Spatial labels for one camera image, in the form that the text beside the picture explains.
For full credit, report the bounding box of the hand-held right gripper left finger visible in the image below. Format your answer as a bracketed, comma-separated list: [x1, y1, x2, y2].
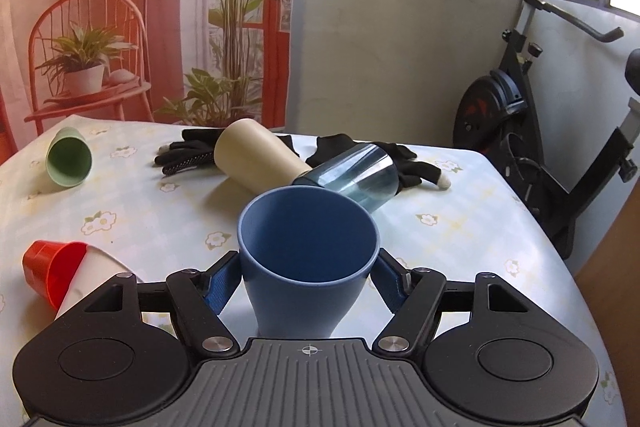
[82, 251, 241, 354]

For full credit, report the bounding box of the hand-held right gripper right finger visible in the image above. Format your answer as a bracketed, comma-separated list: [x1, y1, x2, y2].
[369, 248, 533, 354]

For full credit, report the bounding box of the transparent blue cup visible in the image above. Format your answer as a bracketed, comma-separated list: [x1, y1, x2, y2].
[292, 144, 400, 214]

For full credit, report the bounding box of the beige cup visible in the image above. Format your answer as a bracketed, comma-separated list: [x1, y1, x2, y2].
[214, 118, 313, 198]

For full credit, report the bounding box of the red and white cup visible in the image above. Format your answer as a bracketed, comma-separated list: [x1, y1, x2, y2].
[21, 240, 145, 321]

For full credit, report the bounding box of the green cup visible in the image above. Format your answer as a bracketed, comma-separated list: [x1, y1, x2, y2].
[44, 127, 94, 193]

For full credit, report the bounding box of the floral tablecloth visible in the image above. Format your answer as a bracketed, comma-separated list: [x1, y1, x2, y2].
[0, 114, 621, 427]

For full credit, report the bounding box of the black glove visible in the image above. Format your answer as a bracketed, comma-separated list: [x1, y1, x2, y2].
[305, 134, 452, 198]
[153, 129, 301, 176]

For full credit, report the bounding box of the exercise bike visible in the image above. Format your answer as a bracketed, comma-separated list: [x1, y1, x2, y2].
[452, 0, 640, 260]

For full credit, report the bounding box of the printed wall cloth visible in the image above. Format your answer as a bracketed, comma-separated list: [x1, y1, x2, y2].
[0, 0, 299, 168]

